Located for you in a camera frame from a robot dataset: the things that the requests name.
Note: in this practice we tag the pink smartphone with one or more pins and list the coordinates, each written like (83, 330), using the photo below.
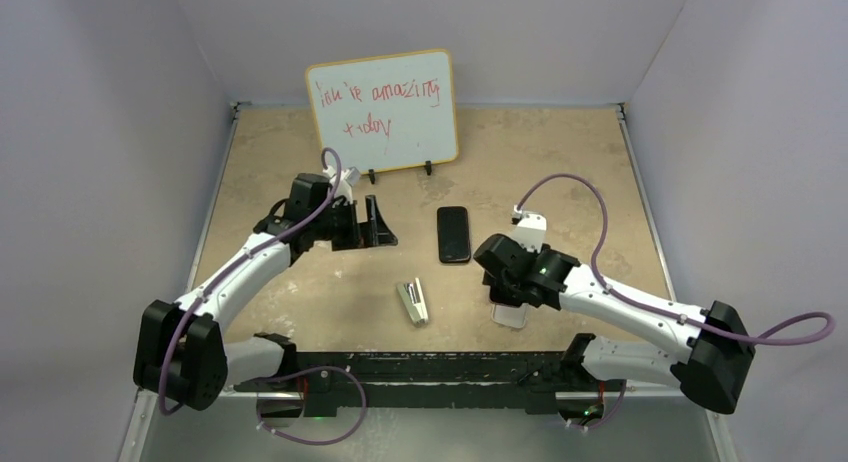
(453, 235)

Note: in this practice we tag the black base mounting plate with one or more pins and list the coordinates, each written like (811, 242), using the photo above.
(535, 382)

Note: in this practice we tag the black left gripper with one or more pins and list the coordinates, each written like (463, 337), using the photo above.
(377, 234)

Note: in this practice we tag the clear beige phone case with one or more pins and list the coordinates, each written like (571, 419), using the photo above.
(508, 316)

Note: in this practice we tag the whiteboard with red writing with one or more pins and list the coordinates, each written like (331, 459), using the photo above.
(386, 113)

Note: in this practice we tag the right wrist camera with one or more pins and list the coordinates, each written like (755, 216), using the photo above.
(529, 229)

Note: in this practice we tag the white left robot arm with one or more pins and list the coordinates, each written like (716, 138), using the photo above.
(181, 354)

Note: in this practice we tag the black phone case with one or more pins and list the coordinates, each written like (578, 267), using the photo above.
(469, 247)

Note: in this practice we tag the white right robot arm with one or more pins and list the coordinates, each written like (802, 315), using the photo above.
(702, 352)

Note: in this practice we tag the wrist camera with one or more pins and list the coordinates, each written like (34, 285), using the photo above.
(529, 229)
(342, 181)

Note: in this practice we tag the silver stapler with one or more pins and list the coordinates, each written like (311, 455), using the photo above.
(412, 297)

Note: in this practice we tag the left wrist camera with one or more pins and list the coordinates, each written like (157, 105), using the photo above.
(342, 181)

